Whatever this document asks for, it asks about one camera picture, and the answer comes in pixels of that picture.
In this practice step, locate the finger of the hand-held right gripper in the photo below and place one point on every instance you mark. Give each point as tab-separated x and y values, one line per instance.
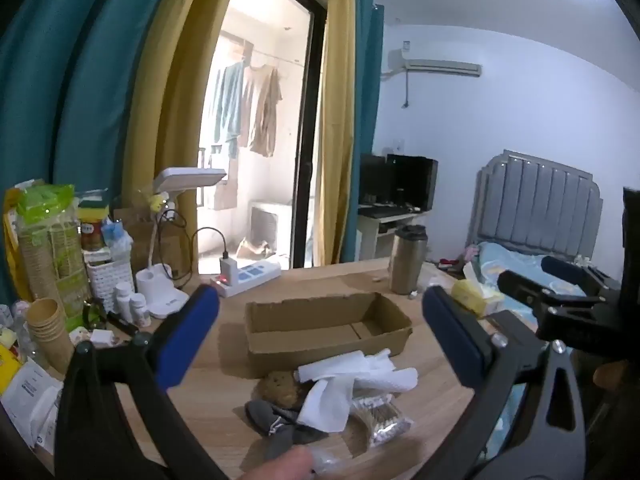
565	269
522	287

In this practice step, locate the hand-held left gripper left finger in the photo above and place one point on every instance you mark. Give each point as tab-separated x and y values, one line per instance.
192	330

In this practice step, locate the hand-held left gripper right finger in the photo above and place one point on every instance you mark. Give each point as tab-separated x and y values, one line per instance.
452	335

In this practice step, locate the brown plush toy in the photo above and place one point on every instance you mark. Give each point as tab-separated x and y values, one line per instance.
280	390

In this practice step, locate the clear cotton swab pack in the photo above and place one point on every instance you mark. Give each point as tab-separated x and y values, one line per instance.
385	420

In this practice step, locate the grey sock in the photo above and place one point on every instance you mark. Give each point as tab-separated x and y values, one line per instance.
265	415

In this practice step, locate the cardboard box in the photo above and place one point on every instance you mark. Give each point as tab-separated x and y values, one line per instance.
325	352

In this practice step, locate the white tissue paper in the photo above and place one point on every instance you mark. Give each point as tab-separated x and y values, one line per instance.
325	405

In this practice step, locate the person's left hand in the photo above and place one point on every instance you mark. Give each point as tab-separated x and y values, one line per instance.
282	466

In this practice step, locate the bed with blue sheet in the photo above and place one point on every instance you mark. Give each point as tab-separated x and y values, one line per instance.
510	260

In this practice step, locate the yellow tissue pack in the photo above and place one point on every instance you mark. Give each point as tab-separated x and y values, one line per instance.
475	297

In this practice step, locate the white desk lamp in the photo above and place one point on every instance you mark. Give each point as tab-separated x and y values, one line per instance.
155	290

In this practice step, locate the black flashlight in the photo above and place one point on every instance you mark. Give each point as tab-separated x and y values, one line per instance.
122	324

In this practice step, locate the white charger plug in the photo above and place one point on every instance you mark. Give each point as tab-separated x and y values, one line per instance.
228	267

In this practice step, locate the grey padded headboard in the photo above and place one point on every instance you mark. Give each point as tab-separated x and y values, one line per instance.
540	200

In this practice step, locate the tall white pill bottle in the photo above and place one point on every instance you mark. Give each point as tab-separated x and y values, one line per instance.
123	302

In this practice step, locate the brown paper bag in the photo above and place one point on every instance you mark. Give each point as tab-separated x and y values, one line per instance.
170	250

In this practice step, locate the white power strip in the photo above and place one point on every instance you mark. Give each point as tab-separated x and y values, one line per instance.
255	272

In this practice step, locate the steel thermos cup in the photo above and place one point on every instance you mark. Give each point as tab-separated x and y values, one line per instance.
407	260

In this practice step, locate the small white adapter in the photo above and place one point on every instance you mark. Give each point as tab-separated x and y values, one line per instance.
102	337

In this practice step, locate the white woven basket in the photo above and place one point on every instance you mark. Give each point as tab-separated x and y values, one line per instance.
110	280

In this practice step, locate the blue white plastic packet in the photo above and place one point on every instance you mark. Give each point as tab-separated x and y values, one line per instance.
117	237

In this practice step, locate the outdoor air conditioner unit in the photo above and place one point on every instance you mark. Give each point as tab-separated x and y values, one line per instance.
267	225

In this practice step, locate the white computer desk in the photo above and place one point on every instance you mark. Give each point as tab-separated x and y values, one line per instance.
372	230

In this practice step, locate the red label jar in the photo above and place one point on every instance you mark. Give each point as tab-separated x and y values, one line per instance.
91	235

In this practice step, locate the stack of brown paper cups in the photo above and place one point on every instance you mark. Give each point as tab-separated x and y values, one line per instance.
47	330

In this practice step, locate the black monitor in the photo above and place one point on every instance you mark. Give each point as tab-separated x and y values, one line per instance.
412	180

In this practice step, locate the green snack bag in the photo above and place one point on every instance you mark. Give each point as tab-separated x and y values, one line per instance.
50	250

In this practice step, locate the black computer case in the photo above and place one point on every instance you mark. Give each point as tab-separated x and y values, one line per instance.
372	177

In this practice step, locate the white flat packet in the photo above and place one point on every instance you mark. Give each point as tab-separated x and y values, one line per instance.
30	400

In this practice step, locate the yellow window curtain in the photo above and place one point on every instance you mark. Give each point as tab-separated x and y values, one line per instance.
337	135
165	110

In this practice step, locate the hanging blue shirt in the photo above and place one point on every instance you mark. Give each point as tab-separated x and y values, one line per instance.
227	105

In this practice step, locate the hanging beige shirt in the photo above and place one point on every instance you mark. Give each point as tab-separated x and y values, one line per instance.
262	110

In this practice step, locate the teal window curtain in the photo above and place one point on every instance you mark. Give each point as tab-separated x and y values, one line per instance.
65	85
367	85

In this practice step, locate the black sliding door frame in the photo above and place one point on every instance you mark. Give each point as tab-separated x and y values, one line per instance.
310	135

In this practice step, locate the white wall air conditioner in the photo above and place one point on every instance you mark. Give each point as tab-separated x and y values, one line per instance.
435	64

